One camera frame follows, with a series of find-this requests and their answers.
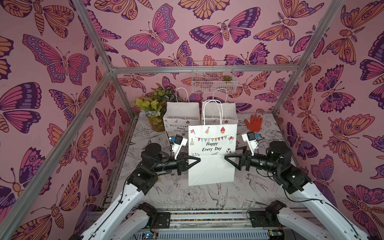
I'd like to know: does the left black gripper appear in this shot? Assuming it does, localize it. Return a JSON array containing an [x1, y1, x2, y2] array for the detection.
[[151, 153, 199, 177]]

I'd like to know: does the white paper gift bag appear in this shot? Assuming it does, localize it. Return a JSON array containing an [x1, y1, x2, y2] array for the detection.
[[187, 99, 238, 187]]

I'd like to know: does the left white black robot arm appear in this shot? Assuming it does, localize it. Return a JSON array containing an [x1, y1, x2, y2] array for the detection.
[[70, 143, 201, 240]]

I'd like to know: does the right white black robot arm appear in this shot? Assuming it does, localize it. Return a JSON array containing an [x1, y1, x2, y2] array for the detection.
[[225, 141, 375, 240]]

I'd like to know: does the red rubber glove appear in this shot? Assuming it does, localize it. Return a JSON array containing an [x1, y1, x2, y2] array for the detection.
[[244, 114, 263, 134]]

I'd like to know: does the potted green leafy plant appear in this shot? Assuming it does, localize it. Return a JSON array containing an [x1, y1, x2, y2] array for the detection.
[[135, 88, 179, 132]]

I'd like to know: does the small plant in basket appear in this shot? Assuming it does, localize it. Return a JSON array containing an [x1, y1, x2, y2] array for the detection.
[[222, 76, 233, 82]]

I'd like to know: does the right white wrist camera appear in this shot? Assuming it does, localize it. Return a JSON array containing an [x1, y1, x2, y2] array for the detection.
[[242, 132, 260, 156]]

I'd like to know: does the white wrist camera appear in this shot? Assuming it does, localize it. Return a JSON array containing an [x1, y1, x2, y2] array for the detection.
[[242, 132, 260, 156], [169, 135, 188, 159]]

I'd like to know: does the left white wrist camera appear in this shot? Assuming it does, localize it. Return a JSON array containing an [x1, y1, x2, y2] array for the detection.
[[169, 135, 188, 159]]

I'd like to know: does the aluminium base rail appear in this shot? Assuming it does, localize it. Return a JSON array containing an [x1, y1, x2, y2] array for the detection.
[[80, 208, 316, 240]]

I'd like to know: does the white wire wall basket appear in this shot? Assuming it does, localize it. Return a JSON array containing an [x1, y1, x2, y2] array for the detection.
[[191, 65, 238, 94]]

